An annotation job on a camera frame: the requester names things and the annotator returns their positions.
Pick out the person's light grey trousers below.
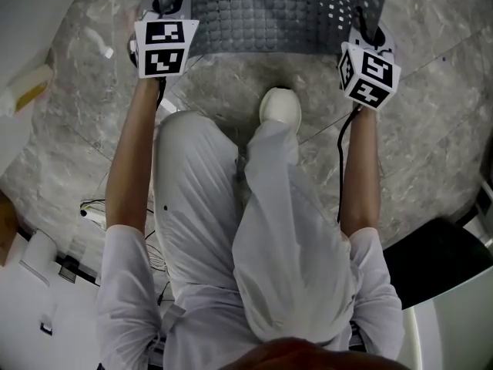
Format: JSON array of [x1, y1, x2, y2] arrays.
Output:
[[152, 109, 357, 362]]

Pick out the person's white shoe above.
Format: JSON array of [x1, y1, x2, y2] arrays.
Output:
[[258, 86, 303, 133]]

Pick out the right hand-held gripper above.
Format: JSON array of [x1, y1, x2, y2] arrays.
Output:
[[337, 6, 401, 110]]

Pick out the grey waist strap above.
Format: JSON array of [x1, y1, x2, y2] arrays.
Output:
[[148, 302, 187, 362]]

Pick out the person's left forearm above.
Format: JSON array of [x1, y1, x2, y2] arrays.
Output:
[[104, 76, 170, 231]]

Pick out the grey marble floor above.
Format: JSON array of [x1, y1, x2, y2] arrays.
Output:
[[0, 0, 493, 252]]

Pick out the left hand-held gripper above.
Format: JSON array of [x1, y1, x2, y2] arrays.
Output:
[[133, 0, 200, 79]]

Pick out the brown cardboard box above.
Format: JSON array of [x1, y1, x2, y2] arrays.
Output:
[[0, 193, 19, 267]]

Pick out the person's right forearm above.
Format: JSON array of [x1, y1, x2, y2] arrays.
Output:
[[340, 104, 383, 239]]

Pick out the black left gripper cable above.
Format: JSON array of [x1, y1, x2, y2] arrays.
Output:
[[155, 76, 167, 109]]

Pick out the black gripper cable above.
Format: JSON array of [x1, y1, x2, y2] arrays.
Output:
[[336, 104, 365, 224], [155, 76, 167, 109]]

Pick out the white power strip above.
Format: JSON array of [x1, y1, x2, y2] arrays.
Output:
[[79, 200, 106, 225]]

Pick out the yellow cardboard box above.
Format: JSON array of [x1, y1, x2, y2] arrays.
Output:
[[6, 64, 53, 112]]

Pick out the black mesh holder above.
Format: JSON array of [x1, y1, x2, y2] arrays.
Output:
[[57, 256, 80, 284]]

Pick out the black round seat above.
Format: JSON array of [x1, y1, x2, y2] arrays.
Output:
[[383, 220, 493, 311]]

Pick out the person's white shirt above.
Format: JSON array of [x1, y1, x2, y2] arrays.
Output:
[[94, 224, 405, 370]]

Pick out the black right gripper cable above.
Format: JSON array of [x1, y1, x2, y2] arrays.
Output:
[[336, 104, 365, 224]]

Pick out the grey perforated plastic basket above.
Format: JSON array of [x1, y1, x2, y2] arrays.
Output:
[[148, 0, 388, 59]]

